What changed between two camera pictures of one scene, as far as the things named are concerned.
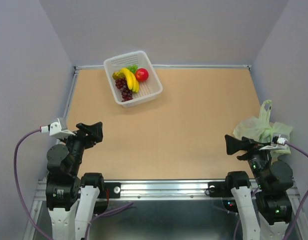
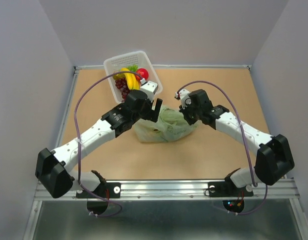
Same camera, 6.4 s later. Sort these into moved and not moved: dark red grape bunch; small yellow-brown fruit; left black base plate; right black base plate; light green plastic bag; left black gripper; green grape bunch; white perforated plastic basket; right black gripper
Moved: light green plastic bag; left black gripper; right black gripper
Not moved: dark red grape bunch; right black base plate; green grape bunch; left black base plate; white perforated plastic basket; small yellow-brown fruit
